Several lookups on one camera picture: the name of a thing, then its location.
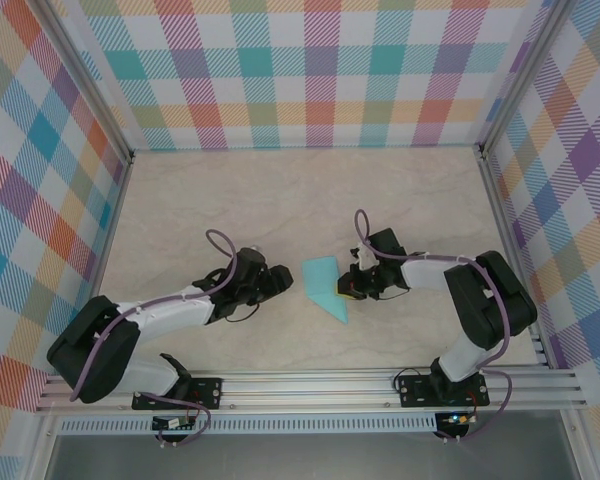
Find teal paper sheet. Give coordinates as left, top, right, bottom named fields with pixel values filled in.
left=301, top=255, right=351, bottom=326

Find left circuit board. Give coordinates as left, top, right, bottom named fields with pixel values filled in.
left=151, top=415, right=197, bottom=432

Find grey metal panel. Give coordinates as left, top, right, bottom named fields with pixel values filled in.
left=44, top=432, right=581, bottom=480

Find thin black right gripper cable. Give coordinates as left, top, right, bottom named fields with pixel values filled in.
left=374, top=284, right=411, bottom=301

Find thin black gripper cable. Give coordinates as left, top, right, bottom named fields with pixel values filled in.
left=374, top=284, right=411, bottom=301
left=224, top=302, right=261, bottom=324

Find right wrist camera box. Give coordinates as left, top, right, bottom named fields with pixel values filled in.
left=349, top=245, right=380, bottom=271

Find thin black left gripper cable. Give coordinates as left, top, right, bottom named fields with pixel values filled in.
left=224, top=302, right=261, bottom=324

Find thin black base wire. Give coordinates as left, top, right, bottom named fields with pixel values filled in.
left=393, top=363, right=434, bottom=391

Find aluminium front rail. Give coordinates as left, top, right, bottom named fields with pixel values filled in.
left=34, top=368, right=589, bottom=414

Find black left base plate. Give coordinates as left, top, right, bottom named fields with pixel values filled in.
left=131, top=377, right=224, bottom=412

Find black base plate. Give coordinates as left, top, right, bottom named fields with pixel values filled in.
left=131, top=377, right=224, bottom=412
left=396, top=374, right=491, bottom=409

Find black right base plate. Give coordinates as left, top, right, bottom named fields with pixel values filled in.
left=396, top=374, right=491, bottom=409

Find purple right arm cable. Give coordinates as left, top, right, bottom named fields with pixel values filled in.
left=354, top=209, right=514, bottom=444

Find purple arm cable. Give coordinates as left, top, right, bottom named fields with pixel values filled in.
left=354, top=209, right=514, bottom=444
left=68, top=228, right=241, bottom=448

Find aluminium side rail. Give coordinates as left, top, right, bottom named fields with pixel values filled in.
left=67, top=154, right=136, bottom=376
left=477, top=149, right=556, bottom=371

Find perforated white cable tray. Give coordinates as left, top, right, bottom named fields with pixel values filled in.
left=54, top=412, right=481, bottom=435

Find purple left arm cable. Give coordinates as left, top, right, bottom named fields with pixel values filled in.
left=68, top=228, right=241, bottom=448

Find aluminium frame post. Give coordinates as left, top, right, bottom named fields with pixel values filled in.
left=32, top=0, right=136, bottom=166
left=477, top=0, right=569, bottom=161

